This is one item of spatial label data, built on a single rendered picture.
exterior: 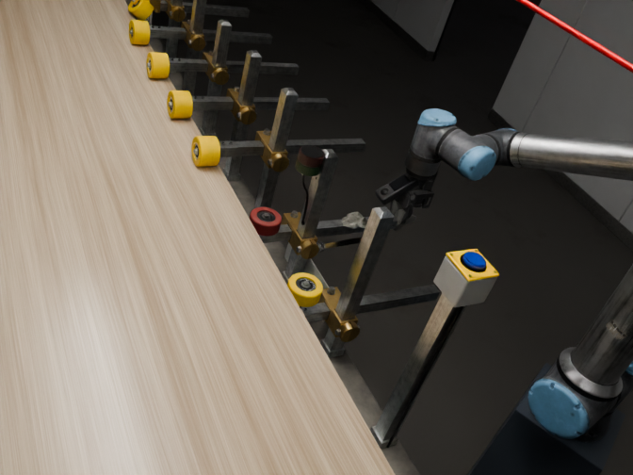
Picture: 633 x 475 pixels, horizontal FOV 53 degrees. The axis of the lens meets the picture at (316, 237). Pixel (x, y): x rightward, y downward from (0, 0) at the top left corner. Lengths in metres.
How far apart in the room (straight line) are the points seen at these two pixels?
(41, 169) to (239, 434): 0.85
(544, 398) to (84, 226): 1.12
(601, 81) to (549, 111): 0.43
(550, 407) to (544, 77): 3.31
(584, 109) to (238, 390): 3.55
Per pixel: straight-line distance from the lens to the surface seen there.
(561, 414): 1.61
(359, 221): 1.73
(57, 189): 1.59
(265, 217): 1.58
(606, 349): 1.52
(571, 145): 1.61
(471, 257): 1.11
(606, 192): 4.28
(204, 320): 1.30
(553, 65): 4.62
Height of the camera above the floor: 1.83
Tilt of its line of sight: 36 degrees down
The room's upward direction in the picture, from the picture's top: 17 degrees clockwise
